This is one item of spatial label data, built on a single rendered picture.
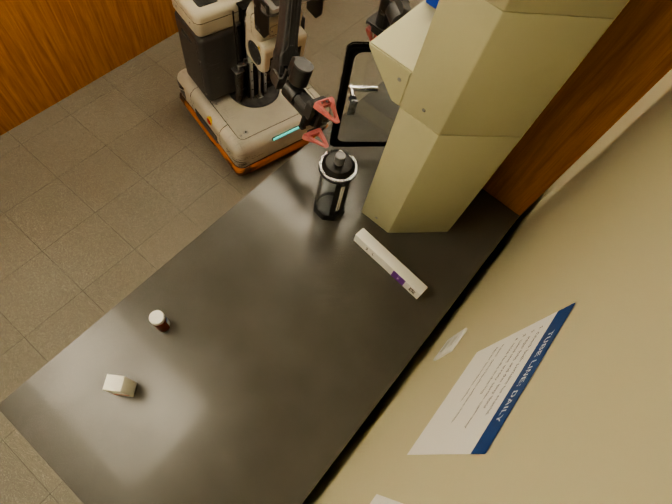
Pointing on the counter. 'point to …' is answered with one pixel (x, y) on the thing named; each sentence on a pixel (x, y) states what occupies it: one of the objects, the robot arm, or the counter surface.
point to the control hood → (401, 49)
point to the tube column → (564, 7)
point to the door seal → (344, 98)
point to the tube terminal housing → (471, 107)
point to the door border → (346, 95)
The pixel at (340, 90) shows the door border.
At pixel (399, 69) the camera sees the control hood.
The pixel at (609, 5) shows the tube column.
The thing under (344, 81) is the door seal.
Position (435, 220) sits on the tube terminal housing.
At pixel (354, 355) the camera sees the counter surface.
